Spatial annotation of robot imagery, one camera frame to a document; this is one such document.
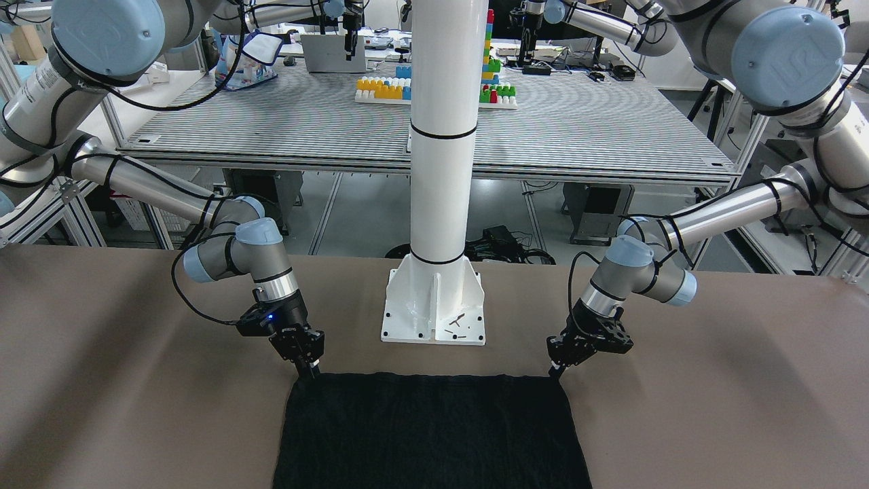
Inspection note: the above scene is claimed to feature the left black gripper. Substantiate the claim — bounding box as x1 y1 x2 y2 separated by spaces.
547 300 634 378

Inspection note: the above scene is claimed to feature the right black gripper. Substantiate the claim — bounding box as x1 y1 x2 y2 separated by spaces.
236 292 325 380

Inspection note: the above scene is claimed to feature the black printed t-shirt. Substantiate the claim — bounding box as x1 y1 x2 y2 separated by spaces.
271 372 592 488

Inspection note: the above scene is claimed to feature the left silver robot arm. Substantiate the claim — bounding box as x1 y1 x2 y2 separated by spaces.
546 1 867 378

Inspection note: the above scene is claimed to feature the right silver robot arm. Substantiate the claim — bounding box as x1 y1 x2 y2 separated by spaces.
2 1 325 378

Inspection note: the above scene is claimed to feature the striped grey workbench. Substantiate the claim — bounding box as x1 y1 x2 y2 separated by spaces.
71 14 798 271

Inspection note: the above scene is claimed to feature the colourful building blocks set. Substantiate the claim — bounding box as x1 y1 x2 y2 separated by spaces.
354 1 519 111

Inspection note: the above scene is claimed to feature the silver laptop on workbench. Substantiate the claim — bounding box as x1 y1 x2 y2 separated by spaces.
300 34 367 74

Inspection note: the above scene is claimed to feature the blue patterned bag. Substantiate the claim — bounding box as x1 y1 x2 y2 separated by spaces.
214 31 284 92

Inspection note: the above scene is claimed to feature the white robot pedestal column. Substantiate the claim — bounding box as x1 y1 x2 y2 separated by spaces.
381 1 488 346

